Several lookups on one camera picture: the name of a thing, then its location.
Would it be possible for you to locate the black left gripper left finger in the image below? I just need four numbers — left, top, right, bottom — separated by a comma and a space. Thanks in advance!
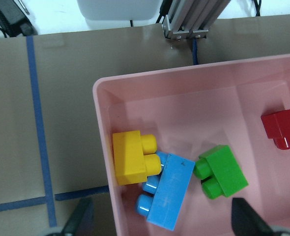
61, 198, 93, 236

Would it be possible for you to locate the white plastic container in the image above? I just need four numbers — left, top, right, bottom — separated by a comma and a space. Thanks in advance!
77, 0, 162, 21

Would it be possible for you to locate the brown paper table cover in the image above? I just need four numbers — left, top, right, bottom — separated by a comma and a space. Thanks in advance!
0, 15, 290, 236

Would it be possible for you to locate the green toy block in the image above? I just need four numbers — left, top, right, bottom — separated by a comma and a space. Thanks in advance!
193, 145, 249, 200

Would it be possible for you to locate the red toy block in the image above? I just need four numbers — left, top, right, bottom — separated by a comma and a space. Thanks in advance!
261, 109, 290, 150

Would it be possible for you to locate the blue toy block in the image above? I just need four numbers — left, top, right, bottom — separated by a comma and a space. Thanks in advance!
136, 151, 195, 231

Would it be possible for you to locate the aluminium frame post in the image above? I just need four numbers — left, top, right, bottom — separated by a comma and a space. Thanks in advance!
157, 0, 230, 40

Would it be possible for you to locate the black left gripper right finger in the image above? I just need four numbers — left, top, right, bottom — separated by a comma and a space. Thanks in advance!
231, 198, 277, 236

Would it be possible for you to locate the yellow toy block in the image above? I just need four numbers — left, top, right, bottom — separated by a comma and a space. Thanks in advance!
112, 130, 162, 185

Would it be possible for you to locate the pink plastic box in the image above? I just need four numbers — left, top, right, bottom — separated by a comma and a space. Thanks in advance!
92, 54, 290, 236

